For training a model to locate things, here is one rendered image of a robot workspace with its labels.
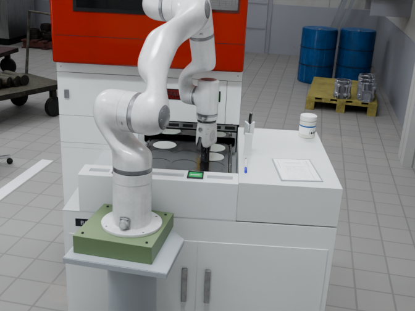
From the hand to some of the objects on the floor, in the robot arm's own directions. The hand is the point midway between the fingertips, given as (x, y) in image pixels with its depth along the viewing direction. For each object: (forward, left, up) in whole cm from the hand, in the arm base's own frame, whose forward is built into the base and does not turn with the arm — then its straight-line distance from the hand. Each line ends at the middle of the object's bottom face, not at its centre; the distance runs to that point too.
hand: (204, 156), depth 214 cm
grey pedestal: (-62, +9, -94) cm, 113 cm away
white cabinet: (-1, -1, -92) cm, 92 cm away
